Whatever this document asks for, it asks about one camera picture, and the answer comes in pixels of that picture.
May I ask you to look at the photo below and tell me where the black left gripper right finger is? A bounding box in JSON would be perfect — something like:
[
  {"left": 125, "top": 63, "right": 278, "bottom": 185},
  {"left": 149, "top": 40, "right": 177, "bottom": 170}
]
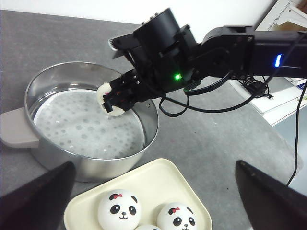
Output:
[{"left": 235, "top": 160, "right": 307, "bottom": 230}]

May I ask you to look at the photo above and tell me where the white panda bun with bow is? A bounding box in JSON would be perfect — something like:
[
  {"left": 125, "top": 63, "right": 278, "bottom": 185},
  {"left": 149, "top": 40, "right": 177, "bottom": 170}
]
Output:
[{"left": 97, "top": 189, "right": 142, "bottom": 230}]

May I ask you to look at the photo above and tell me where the white panda bun partly seen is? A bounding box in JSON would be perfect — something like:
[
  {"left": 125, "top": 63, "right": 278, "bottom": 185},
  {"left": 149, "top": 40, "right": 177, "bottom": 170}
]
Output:
[{"left": 135, "top": 224, "right": 161, "bottom": 230}]

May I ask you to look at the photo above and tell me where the black cable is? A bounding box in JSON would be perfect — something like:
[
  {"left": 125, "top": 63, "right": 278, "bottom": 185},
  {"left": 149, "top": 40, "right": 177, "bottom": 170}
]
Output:
[{"left": 158, "top": 33, "right": 307, "bottom": 186}]

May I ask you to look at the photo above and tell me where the cream rectangular plastic tray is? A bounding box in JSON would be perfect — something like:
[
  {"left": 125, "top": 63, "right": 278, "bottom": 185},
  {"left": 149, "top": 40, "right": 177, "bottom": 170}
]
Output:
[{"left": 63, "top": 158, "right": 212, "bottom": 230}]

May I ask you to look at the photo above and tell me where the white perforated steamer paper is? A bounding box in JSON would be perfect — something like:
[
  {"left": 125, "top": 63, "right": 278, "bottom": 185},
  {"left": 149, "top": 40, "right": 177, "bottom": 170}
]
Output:
[{"left": 34, "top": 89, "right": 145, "bottom": 159}]

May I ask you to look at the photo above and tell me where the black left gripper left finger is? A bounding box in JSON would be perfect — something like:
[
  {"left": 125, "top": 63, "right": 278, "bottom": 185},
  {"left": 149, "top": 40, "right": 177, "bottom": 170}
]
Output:
[{"left": 0, "top": 161, "right": 76, "bottom": 230}]

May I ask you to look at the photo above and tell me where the stainless steel steamer pot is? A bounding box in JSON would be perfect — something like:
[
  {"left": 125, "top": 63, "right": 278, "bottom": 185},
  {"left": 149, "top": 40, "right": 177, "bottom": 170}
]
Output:
[{"left": 0, "top": 62, "right": 159, "bottom": 182}]

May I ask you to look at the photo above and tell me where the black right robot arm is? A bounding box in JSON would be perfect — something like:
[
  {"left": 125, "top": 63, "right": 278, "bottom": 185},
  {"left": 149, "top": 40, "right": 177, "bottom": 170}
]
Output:
[{"left": 98, "top": 9, "right": 307, "bottom": 113}]

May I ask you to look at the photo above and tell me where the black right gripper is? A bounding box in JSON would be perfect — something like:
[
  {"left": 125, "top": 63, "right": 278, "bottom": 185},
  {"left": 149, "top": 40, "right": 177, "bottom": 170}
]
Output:
[{"left": 103, "top": 9, "right": 203, "bottom": 112}]

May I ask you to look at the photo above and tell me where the white panda bun red bow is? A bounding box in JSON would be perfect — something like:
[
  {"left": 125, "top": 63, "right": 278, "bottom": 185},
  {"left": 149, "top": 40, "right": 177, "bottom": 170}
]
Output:
[{"left": 156, "top": 202, "right": 198, "bottom": 230}]

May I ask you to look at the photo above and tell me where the white shelf furniture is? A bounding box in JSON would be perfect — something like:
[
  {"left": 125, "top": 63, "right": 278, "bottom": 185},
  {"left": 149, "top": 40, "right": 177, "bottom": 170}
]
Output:
[{"left": 229, "top": 0, "right": 307, "bottom": 127}]

